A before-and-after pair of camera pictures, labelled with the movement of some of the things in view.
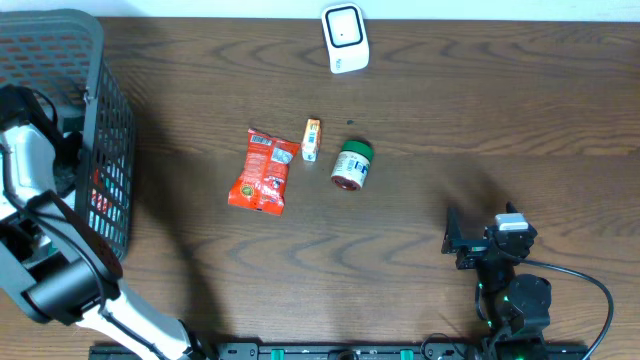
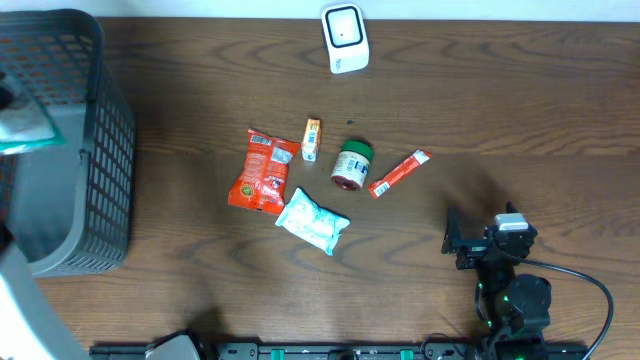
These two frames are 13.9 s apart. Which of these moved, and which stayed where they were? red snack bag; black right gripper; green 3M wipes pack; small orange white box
Moved: green 3M wipes pack
Stayed: small orange white box; red snack bag; black right gripper
